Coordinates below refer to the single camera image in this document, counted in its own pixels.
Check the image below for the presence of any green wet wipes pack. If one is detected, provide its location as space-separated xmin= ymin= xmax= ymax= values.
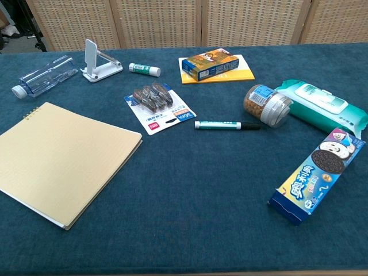
xmin=276 ymin=79 xmax=368 ymax=137

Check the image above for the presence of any tan spiral notebook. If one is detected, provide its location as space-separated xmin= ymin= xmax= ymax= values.
xmin=0 ymin=101 xmax=144 ymax=231

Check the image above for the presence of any wicker folding screen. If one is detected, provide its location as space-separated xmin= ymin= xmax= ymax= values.
xmin=25 ymin=0 xmax=368 ymax=52

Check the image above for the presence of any clear jar of snacks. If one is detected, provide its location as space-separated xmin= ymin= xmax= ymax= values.
xmin=243 ymin=83 xmax=294 ymax=129

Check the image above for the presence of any white green glue stick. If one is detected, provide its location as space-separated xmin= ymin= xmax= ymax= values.
xmin=128 ymin=63 xmax=162 ymax=78

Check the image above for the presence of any blue yellow snack box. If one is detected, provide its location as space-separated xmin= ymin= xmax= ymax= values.
xmin=181 ymin=48 xmax=240 ymax=82

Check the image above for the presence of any white folding phone stand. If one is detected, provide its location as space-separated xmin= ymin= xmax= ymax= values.
xmin=79 ymin=39 xmax=124 ymax=83

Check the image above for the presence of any correction tape blister pack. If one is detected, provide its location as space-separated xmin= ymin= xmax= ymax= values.
xmin=124 ymin=82 xmax=197 ymax=136

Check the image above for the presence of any blue table cloth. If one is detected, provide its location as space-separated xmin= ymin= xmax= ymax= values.
xmin=0 ymin=42 xmax=368 ymax=274

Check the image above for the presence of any clear plastic water bottle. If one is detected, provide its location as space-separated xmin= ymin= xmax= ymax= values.
xmin=11 ymin=55 xmax=79 ymax=99

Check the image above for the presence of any black tripod stand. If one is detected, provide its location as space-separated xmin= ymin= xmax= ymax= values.
xmin=16 ymin=0 xmax=48 ymax=52

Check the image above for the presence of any green white marker pen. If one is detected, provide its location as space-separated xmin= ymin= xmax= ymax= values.
xmin=194 ymin=120 xmax=262 ymax=131

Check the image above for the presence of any blue Oreo cookie box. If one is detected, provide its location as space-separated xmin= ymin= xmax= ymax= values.
xmin=267 ymin=127 xmax=362 ymax=227

